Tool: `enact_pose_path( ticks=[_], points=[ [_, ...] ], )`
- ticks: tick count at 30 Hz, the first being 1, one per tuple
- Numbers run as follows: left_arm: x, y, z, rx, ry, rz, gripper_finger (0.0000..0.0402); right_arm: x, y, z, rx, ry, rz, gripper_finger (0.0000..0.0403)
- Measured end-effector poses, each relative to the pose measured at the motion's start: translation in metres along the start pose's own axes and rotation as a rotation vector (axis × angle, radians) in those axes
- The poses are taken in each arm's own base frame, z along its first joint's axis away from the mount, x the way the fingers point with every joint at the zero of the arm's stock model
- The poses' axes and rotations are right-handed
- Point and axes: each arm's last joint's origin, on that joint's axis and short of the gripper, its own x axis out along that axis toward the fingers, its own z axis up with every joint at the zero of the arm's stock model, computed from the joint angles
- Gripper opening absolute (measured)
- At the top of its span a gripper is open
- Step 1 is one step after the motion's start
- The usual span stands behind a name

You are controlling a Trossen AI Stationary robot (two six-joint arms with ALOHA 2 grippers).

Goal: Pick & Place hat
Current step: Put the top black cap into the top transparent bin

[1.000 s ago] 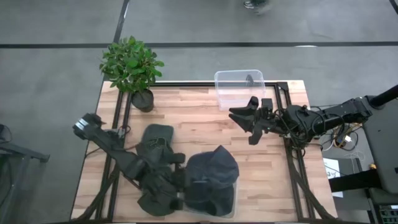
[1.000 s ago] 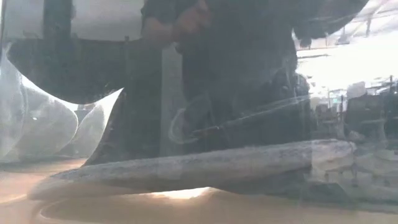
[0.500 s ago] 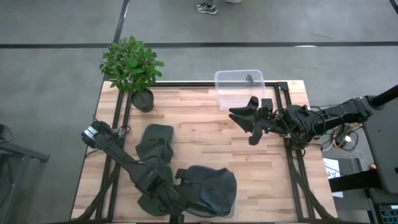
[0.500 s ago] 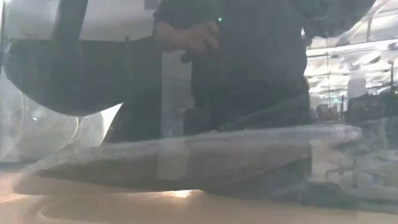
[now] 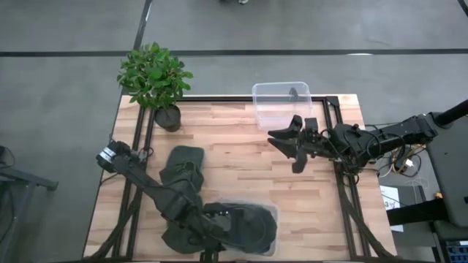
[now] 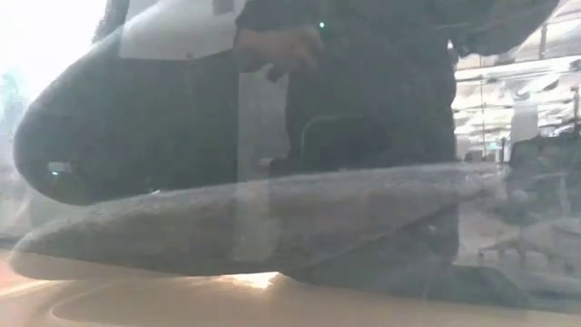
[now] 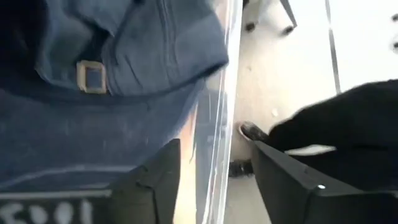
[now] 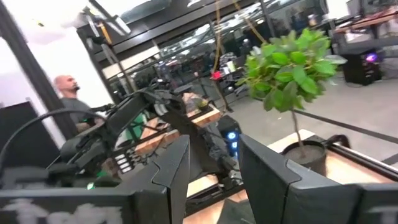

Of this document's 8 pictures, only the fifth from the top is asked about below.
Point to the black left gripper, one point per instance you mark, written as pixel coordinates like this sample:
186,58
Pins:
215,226

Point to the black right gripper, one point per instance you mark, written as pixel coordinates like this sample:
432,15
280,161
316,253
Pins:
312,144

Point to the dark grey cap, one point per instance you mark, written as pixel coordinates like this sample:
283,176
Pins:
261,226

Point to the dark green cap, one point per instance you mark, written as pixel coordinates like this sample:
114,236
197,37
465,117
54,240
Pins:
175,239
184,157

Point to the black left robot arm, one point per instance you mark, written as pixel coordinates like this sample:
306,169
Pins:
146,179

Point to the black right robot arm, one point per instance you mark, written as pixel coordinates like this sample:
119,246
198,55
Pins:
402,131

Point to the clear plastic container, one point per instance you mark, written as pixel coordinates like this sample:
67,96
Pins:
277,215
281,104

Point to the white paper sheet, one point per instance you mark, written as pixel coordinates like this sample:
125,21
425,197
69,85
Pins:
387,193

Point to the potted green plant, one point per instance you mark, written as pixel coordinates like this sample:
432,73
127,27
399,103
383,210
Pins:
155,76

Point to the person's foot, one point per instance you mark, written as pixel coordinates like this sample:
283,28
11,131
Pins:
243,1

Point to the black flat bar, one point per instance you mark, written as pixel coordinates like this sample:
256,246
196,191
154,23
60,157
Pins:
413,213

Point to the black robot stand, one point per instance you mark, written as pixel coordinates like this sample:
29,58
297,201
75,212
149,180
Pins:
451,164

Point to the blue storage box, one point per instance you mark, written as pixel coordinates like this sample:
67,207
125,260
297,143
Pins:
457,254

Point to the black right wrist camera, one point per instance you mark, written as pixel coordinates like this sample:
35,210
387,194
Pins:
311,124

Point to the small black bracket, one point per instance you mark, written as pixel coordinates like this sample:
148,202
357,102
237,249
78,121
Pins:
294,94

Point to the black aluminium table frame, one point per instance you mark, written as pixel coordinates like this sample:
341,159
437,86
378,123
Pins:
219,98

